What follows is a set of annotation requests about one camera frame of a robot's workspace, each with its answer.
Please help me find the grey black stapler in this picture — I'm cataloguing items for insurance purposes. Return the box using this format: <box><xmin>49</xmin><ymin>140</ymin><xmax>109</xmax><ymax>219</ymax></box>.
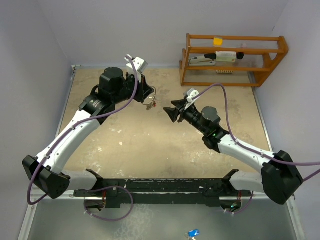
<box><xmin>188</xmin><ymin>53</ymin><xmax>217</xmax><ymax>67</ymax></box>

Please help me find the blue key tag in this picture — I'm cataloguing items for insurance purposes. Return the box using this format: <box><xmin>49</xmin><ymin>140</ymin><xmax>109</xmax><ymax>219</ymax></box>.
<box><xmin>185</xmin><ymin>229</ymin><xmax>200</xmax><ymax>240</ymax></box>

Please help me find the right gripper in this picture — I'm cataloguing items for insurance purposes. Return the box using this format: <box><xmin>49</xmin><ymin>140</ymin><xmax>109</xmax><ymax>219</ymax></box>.
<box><xmin>163</xmin><ymin>98</ymin><xmax>208</xmax><ymax>135</ymax></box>

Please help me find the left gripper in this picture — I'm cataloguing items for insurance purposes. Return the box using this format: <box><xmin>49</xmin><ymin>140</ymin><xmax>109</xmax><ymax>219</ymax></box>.
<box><xmin>112</xmin><ymin>72</ymin><xmax>154</xmax><ymax>105</ymax></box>

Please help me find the wooden shelf rack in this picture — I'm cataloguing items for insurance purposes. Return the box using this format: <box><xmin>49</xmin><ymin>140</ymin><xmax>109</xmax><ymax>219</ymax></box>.
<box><xmin>179</xmin><ymin>33</ymin><xmax>289</xmax><ymax>87</ymax></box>

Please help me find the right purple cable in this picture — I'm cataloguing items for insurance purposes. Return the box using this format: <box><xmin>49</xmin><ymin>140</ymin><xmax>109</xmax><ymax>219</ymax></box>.
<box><xmin>193</xmin><ymin>82</ymin><xmax>320</xmax><ymax>216</ymax></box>

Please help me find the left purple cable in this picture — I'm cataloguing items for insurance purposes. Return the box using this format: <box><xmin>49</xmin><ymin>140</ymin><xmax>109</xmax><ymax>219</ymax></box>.
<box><xmin>26</xmin><ymin>55</ymin><xmax>140</xmax><ymax>222</ymax></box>

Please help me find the black base frame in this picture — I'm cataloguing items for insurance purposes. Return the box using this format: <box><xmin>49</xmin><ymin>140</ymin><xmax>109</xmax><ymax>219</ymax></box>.
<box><xmin>74</xmin><ymin>170</ymin><xmax>251</xmax><ymax>209</ymax></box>

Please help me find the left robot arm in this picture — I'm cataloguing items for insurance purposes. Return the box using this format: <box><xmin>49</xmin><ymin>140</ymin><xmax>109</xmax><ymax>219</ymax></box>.
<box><xmin>22</xmin><ymin>66</ymin><xmax>155</xmax><ymax>199</ymax></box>

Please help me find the white staples box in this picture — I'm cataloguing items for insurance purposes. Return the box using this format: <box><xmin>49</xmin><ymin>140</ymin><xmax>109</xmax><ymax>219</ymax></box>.
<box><xmin>215</xmin><ymin>51</ymin><xmax>237</xmax><ymax>63</ymax></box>

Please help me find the large silver keyring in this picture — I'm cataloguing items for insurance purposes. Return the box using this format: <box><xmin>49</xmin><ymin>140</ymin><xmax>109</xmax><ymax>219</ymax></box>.
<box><xmin>142</xmin><ymin>86</ymin><xmax>157</xmax><ymax>106</ymax></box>

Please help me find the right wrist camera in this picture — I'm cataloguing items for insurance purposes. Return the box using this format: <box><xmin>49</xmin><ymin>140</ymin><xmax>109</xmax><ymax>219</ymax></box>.
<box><xmin>184</xmin><ymin>88</ymin><xmax>200</xmax><ymax>110</ymax></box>

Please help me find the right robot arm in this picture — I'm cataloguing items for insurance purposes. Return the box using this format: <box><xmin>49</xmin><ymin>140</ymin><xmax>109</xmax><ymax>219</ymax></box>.
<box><xmin>164</xmin><ymin>99</ymin><xmax>303</xmax><ymax>205</ymax></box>

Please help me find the silver key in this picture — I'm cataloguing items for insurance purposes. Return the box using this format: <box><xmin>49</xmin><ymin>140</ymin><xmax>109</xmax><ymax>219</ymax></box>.
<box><xmin>146</xmin><ymin>102</ymin><xmax>155</xmax><ymax>111</ymax></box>

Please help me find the purple cable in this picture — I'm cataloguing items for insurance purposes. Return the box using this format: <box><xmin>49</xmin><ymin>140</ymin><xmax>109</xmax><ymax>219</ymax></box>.
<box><xmin>26</xmin><ymin>55</ymin><xmax>140</xmax><ymax>222</ymax></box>
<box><xmin>193</xmin><ymin>82</ymin><xmax>320</xmax><ymax>216</ymax></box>

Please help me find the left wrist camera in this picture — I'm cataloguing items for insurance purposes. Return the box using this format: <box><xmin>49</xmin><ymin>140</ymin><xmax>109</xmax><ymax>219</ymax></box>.
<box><xmin>124</xmin><ymin>55</ymin><xmax>148</xmax><ymax>74</ymax></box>

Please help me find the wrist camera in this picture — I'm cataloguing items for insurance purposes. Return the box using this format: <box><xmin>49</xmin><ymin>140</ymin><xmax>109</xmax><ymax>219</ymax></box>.
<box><xmin>184</xmin><ymin>88</ymin><xmax>200</xmax><ymax>110</ymax></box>
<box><xmin>124</xmin><ymin>55</ymin><xmax>148</xmax><ymax>74</ymax></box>

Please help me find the strip of staples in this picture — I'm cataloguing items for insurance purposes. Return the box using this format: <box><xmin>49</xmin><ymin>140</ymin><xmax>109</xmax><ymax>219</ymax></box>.
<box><xmin>216</xmin><ymin>70</ymin><xmax>233</xmax><ymax>74</ymax></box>

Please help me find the yellow sticky note pad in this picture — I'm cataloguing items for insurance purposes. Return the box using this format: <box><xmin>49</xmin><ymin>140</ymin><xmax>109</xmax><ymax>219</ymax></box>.
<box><xmin>213</xmin><ymin>37</ymin><xmax>223</xmax><ymax>47</ymax></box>

